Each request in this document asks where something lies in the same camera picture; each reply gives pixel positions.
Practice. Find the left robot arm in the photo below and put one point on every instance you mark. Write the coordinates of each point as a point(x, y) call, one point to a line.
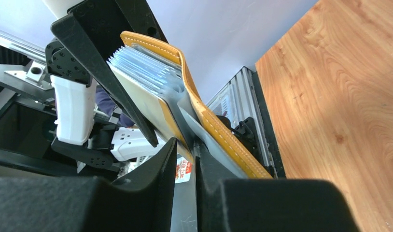
point(98, 124)

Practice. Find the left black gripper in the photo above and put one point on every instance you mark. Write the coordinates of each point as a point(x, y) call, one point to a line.
point(102, 21)

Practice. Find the yellow leather card holder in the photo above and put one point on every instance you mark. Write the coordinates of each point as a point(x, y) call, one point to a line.
point(155, 75)

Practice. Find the person with glasses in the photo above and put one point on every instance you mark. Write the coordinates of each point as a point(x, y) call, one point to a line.
point(109, 107)

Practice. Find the orange drink bottle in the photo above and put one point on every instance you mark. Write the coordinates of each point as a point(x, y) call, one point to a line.
point(183, 170)

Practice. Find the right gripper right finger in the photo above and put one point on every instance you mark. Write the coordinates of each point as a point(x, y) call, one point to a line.
point(226, 203)

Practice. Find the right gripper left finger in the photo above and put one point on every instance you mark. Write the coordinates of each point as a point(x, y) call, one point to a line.
point(140, 201)

